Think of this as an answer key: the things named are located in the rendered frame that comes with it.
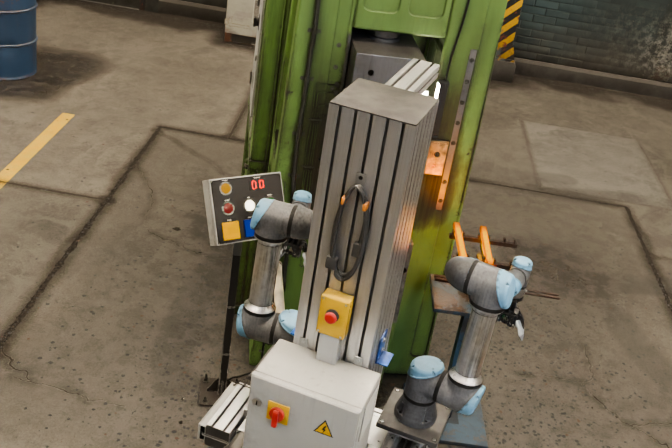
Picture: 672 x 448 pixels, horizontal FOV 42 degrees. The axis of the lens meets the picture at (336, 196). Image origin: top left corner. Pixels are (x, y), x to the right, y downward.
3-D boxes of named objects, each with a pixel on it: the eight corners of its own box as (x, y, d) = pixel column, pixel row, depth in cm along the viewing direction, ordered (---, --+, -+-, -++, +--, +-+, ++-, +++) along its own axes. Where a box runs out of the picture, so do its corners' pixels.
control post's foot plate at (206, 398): (242, 409, 426) (244, 394, 422) (196, 406, 423) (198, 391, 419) (243, 380, 445) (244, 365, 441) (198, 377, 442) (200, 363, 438)
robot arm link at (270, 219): (270, 351, 318) (293, 211, 299) (231, 341, 320) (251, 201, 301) (279, 335, 329) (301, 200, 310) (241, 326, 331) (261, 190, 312)
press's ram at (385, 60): (427, 148, 392) (446, 62, 374) (342, 140, 386) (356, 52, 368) (412, 113, 429) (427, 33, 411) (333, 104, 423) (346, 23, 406)
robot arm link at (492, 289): (441, 392, 313) (480, 254, 294) (481, 409, 308) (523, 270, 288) (429, 407, 303) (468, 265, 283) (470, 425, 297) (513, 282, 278)
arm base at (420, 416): (430, 434, 307) (435, 412, 302) (389, 419, 311) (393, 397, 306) (440, 409, 320) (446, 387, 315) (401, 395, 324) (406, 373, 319)
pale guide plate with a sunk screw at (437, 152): (442, 175, 412) (449, 142, 405) (423, 174, 411) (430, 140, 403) (441, 173, 414) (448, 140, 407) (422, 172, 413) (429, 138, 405)
